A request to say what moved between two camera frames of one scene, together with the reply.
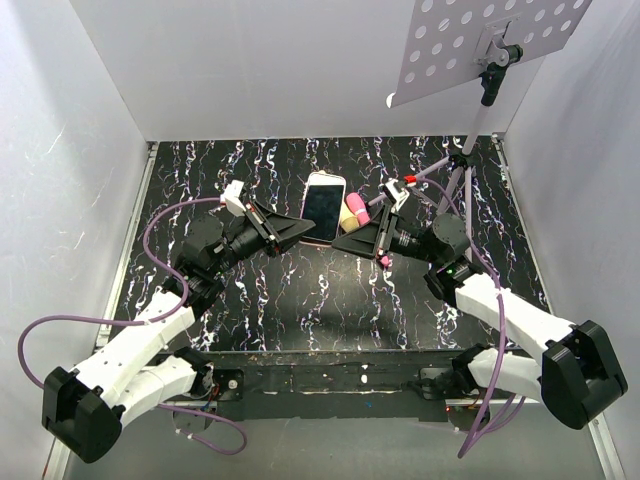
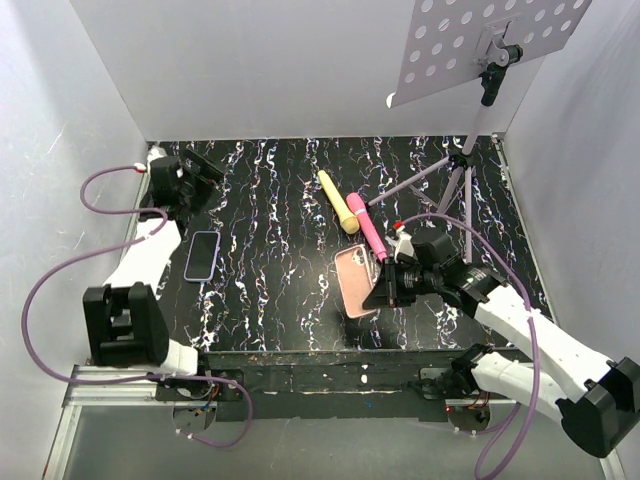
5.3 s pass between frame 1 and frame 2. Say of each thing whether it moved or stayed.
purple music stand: stayed
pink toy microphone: stayed
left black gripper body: moved
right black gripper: moved
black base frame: stayed
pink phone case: moved
